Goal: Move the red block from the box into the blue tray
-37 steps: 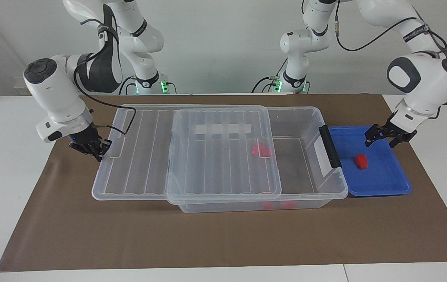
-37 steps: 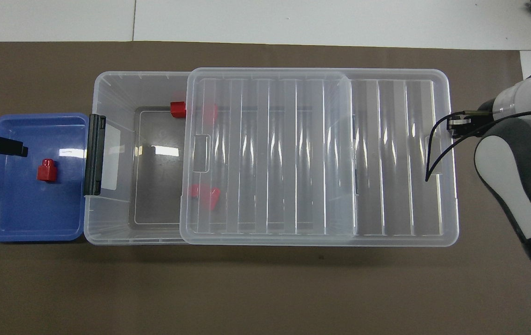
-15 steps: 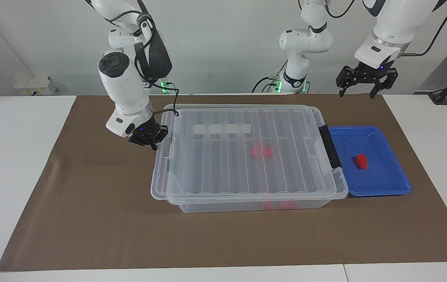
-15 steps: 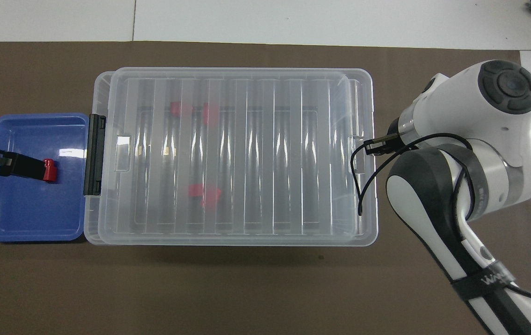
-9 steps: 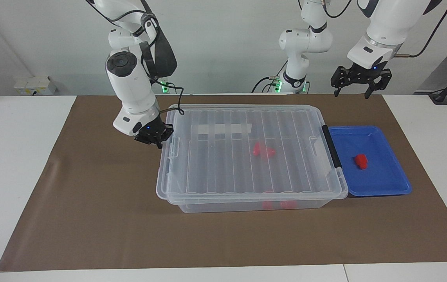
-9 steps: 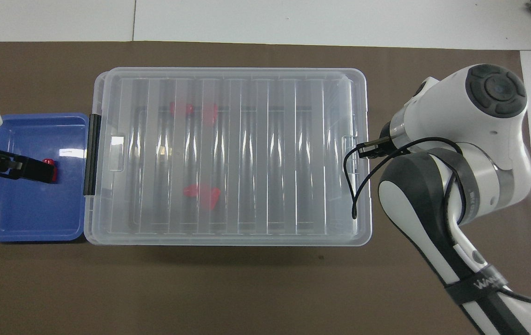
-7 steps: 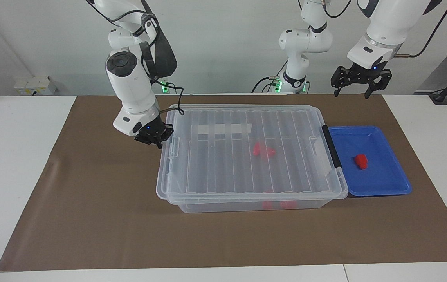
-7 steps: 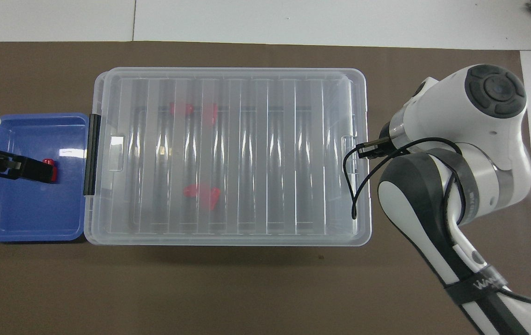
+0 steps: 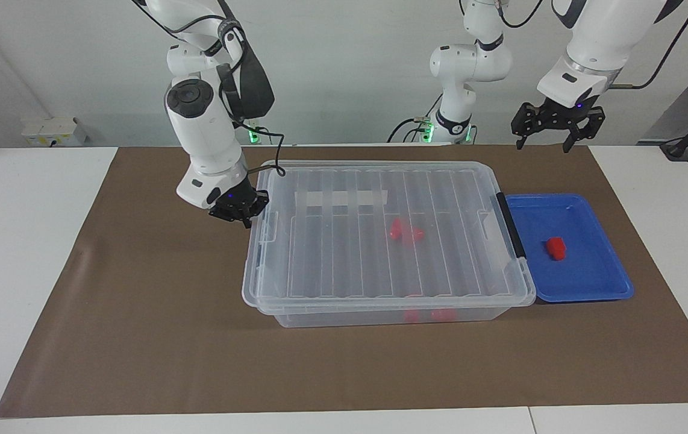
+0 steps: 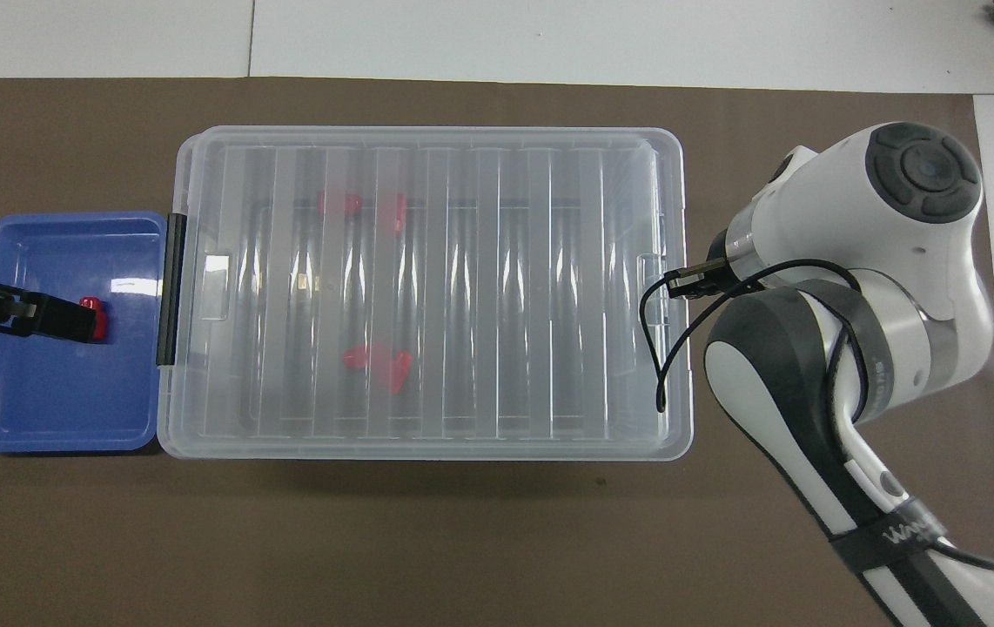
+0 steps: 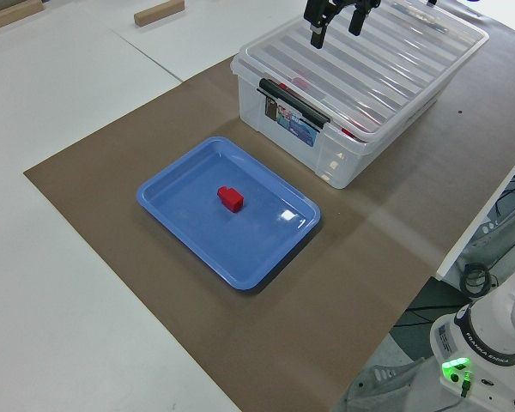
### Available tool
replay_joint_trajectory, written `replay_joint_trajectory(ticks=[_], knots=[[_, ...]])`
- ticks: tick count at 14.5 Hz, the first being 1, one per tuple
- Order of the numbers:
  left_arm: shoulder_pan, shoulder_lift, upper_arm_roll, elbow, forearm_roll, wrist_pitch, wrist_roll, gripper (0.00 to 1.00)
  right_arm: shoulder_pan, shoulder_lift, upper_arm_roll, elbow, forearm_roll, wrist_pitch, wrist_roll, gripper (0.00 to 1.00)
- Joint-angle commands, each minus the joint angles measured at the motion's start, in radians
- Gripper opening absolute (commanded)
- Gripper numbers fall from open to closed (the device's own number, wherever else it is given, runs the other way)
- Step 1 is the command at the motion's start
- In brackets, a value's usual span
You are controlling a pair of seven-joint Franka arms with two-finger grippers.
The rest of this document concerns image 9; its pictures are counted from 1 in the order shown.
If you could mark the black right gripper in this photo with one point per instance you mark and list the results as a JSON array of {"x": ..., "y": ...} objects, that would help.
[{"x": 238, "y": 199}]

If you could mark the clear ribbed plastic lid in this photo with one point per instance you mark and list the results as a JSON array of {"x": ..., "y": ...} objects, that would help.
[{"x": 344, "y": 253}]

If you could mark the brown table mat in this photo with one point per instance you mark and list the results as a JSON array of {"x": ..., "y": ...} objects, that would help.
[{"x": 139, "y": 331}]

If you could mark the red block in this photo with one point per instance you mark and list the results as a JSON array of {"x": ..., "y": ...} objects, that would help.
[
  {"x": 418, "y": 235},
  {"x": 556, "y": 247},
  {"x": 398, "y": 228}
]

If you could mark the white power strip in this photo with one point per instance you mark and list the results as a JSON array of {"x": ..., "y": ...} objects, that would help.
[{"x": 49, "y": 129}]

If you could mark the clear plastic storage box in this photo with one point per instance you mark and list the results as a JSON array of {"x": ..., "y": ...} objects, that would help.
[{"x": 344, "y": 318}]

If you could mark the blue plastic tray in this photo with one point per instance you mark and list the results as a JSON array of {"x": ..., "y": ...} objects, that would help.
[{"x": 585, "y": 277}]

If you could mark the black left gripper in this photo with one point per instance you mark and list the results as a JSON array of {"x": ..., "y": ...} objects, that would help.
[{"x": 567, "y": 110}]

